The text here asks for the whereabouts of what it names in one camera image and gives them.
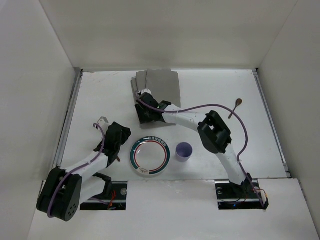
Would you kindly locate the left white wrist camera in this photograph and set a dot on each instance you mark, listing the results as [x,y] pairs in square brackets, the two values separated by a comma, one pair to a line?
[103,122]

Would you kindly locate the right aluminium table rail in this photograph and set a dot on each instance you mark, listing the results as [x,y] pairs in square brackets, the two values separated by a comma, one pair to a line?
[271,122]

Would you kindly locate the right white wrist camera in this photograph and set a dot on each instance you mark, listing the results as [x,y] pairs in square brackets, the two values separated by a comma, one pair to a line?
[148,91]

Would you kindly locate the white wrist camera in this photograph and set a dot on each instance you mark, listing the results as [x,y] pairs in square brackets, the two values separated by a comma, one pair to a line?
[148,91]
[103,122]

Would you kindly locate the left aluminium table rail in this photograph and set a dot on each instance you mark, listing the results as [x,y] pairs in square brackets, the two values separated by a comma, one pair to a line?
[60,150]

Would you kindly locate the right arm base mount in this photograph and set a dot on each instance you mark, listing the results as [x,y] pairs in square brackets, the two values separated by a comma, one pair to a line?
[232,197]

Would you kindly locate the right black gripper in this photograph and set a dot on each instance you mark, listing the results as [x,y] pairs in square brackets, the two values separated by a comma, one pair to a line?
[144,113]

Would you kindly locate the aluminium table rail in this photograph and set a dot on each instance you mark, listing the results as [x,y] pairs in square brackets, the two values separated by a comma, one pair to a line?
[60,150]
[271,122]

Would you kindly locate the brown wooden spoon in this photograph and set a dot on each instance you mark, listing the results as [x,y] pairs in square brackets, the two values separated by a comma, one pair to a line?
[238,102]

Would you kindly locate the white plate green red rim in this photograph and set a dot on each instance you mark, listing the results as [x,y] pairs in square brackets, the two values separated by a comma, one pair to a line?
[150,156]

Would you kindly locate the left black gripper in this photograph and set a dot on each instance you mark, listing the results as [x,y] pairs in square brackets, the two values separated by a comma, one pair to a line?
[120,132]

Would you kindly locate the lilac plastic cup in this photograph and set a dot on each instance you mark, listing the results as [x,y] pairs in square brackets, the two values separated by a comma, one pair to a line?
[183,152]

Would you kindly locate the grey cloth placemat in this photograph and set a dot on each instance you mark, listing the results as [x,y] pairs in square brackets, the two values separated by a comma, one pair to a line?
[164,85]

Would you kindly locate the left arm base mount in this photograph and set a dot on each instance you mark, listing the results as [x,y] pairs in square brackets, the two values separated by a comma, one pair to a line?
[115,201]

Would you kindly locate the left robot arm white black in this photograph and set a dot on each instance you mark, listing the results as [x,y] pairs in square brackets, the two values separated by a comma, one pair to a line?
[65,189]

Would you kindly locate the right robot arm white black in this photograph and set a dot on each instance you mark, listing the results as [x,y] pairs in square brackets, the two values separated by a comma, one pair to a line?
[214,134]

